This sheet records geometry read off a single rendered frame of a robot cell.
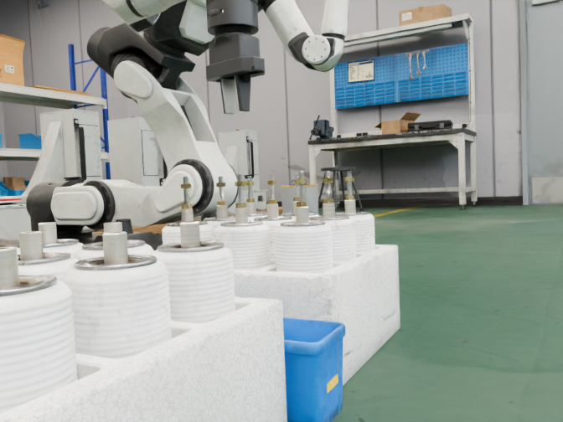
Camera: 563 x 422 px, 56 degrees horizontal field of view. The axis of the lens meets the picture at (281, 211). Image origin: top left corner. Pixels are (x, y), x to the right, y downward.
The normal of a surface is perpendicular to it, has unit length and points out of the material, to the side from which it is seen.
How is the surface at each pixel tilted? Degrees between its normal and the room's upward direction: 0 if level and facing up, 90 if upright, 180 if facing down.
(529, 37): 90
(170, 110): 114
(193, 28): 128
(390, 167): 90
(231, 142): 90
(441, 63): 90
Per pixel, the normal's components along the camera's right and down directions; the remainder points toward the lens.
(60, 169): 0.87, -0.01
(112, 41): -0.49, 0.07
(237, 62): -0.67, 0.07
